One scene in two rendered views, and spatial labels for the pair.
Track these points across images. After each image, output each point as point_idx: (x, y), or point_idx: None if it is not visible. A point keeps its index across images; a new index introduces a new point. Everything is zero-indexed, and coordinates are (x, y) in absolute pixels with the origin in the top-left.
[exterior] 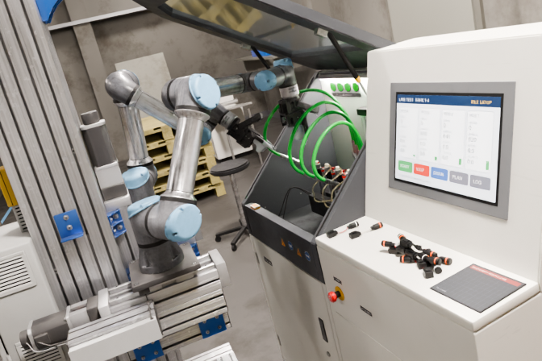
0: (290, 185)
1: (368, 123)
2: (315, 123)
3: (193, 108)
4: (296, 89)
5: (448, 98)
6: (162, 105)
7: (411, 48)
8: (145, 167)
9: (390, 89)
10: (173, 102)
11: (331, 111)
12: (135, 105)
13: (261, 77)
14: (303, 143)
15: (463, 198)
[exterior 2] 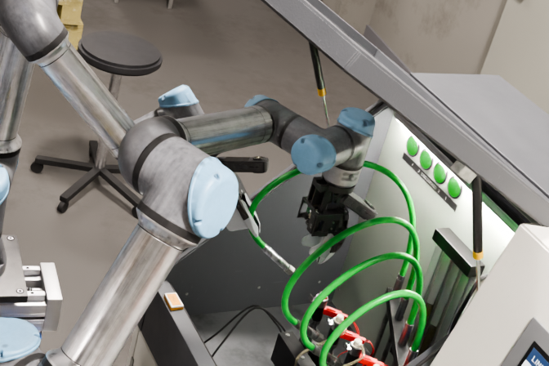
0: (248, 270)
1: (454, 335)
2: (363, 269)
3: (179, 232)
4: (356, 178)
5: None
6: (95, 87)
7: None
8: (3, 159)
9: (526, 328)
10: (140, 185)
11: (399, 256)
12: (42, 66)
13: (310, 152)
14: (325, 294)
15: None
